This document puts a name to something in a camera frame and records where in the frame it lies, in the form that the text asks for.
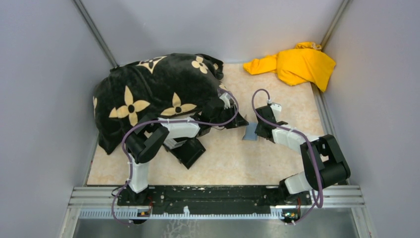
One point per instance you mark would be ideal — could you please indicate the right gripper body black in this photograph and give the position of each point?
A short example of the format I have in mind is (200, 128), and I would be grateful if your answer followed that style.
(258, 131)

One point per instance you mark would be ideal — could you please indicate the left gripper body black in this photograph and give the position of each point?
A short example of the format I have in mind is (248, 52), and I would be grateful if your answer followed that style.
(226, 114)

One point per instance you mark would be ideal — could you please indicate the beige card holder wallet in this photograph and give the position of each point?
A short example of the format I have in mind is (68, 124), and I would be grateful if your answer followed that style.
(250, 134)

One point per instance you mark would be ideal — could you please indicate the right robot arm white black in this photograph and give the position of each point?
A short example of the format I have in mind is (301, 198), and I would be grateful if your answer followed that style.
(324, 162)

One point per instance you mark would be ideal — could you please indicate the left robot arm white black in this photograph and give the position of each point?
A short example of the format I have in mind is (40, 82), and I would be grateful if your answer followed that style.
(180, 137)

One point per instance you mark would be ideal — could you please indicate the black card tray box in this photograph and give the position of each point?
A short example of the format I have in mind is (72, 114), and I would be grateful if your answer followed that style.
(189, 151)

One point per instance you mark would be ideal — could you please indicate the black floral plush pillow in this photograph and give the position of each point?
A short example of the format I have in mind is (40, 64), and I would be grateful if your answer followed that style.
(165, 86)

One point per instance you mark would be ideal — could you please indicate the yellow cloth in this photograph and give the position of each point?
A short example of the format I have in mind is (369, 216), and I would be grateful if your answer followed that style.
(304, 63)

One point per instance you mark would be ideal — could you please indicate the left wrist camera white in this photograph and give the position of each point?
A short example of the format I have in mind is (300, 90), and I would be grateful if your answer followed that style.
(225, 97)

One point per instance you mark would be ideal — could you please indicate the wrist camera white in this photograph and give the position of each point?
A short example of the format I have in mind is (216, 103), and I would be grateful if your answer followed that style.
(225, 97)
(276, 110)

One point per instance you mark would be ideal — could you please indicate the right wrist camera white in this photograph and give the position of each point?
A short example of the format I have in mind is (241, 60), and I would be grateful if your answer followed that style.
(276, 110)

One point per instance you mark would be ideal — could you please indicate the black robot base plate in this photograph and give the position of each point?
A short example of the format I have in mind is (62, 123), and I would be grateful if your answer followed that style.
(206, 208)

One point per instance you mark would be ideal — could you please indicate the aluminium front rail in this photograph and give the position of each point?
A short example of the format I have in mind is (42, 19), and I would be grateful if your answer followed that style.
(257, 195)

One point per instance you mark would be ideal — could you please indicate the white toothed cable strip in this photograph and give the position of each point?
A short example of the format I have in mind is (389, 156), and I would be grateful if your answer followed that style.
(134, 214)

